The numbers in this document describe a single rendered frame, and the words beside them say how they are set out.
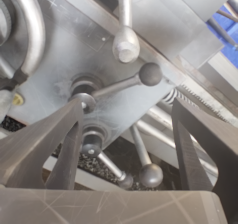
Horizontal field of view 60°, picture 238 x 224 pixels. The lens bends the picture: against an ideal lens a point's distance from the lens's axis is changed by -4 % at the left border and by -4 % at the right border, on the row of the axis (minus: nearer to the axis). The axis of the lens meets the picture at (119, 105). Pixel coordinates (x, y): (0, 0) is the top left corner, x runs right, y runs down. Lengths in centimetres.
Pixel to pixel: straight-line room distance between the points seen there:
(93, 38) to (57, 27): 6
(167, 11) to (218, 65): 30
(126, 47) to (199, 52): 35
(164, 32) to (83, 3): 12
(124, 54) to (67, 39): 18
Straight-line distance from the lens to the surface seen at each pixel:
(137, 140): 44
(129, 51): 19
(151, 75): 28
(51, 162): 55
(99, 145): 42
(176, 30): 34
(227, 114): 69
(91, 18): 33
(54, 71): 38
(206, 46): 52
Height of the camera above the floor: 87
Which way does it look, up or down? 29 degrees down
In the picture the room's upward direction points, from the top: 45 degrees clockwise
